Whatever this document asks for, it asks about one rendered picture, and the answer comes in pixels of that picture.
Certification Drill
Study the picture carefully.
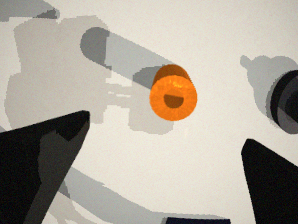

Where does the orange knob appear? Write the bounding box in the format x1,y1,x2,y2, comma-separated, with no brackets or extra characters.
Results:
150,64,197,121

